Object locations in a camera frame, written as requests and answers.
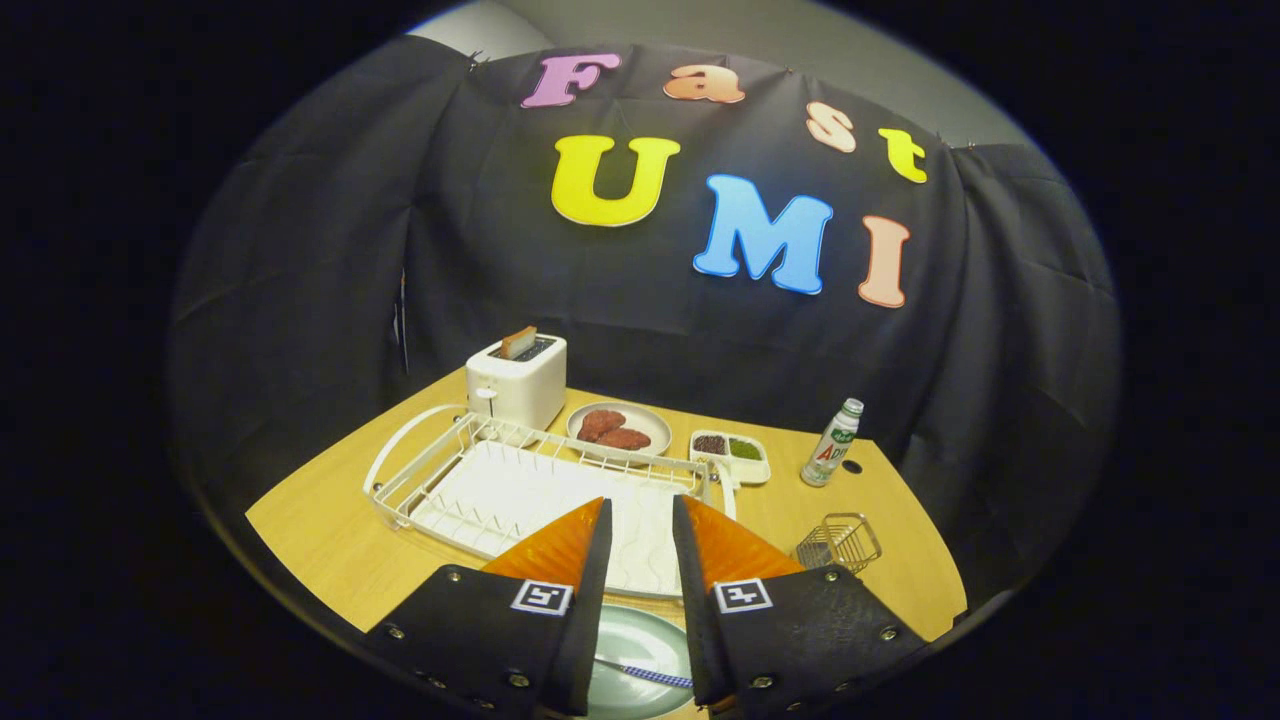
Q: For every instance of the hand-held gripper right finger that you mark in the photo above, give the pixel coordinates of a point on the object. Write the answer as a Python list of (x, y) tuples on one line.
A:
[(692, 600)]

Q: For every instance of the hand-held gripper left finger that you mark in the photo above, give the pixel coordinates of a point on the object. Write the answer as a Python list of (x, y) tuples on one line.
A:
[(585, 600)]

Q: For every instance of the pale green plate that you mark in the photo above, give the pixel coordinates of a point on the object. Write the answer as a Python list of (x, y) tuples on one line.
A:
[(640, 630)]

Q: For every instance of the white divided dish with beans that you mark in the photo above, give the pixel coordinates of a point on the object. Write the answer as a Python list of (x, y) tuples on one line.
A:
[(750, 470)]

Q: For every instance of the grey plate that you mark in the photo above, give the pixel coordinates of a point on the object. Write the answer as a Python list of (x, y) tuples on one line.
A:
[(650, 420)]

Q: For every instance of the brown meat patty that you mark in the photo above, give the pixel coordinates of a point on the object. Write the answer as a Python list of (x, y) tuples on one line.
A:
[(625, 439), (600, 424)]

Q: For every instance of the white drink bottle green label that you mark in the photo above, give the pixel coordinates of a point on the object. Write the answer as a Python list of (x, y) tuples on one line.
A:
[(830, 450)]

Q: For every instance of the white toaster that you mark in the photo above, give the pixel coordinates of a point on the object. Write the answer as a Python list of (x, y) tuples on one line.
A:
[(520, 390)]

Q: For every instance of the toast slice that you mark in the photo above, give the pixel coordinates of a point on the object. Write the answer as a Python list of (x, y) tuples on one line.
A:
[(518, 342)]

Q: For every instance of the black backdrop cloth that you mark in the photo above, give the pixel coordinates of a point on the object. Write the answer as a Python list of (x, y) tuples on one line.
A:
[(300, 250)]

